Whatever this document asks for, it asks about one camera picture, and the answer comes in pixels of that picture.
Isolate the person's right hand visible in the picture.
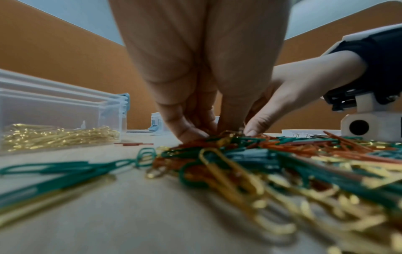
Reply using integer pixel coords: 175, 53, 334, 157
243, 50, 368, 137

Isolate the black right wrist strap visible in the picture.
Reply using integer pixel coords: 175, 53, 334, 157
322, 26, 402, 112

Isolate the sorted heap of gold clips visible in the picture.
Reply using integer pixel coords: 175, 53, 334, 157
3, 123, 121, 152

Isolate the transparent box with blue latches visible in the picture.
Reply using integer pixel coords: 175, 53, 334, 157
0, 69, 130, 157
149, 112, 221, 136

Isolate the clear plastic lid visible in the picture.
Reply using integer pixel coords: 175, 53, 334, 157
281, 128, 343, 139

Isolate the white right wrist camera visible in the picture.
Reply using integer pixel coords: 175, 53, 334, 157
340, 92, 402, 142

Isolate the pile of colored paper clips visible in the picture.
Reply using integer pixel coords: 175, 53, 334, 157
0, 128, 402, 254

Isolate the person's left hand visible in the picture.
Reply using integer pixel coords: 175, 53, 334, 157
108, 0, 293, 144

